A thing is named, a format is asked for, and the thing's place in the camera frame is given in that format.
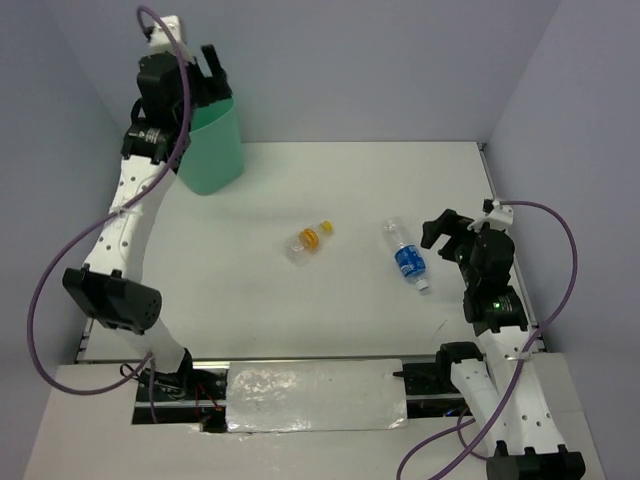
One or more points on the yellow cap orange label bottle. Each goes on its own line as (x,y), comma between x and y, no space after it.
(306,243)

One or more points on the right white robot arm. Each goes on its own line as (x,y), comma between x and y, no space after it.
(494,373)

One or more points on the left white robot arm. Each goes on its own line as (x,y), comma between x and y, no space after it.
(108,287)

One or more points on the green plastic bin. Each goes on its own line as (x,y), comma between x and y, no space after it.
(215,156)

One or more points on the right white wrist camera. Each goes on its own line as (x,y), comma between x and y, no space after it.
(495,216)

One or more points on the silver foil sheet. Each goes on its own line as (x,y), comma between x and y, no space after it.
(315,396)

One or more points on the blue label clear bottle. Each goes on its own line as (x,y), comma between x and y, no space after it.
(406,254)

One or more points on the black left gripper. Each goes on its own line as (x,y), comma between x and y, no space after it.
(216,88)

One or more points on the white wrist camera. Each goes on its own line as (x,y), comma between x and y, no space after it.
(495,216)
(168,40)

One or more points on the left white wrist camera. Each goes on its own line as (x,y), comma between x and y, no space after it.
(168,40)

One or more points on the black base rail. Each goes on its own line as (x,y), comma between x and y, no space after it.
(203,405)

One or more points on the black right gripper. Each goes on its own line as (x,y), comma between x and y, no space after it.
(451,223)

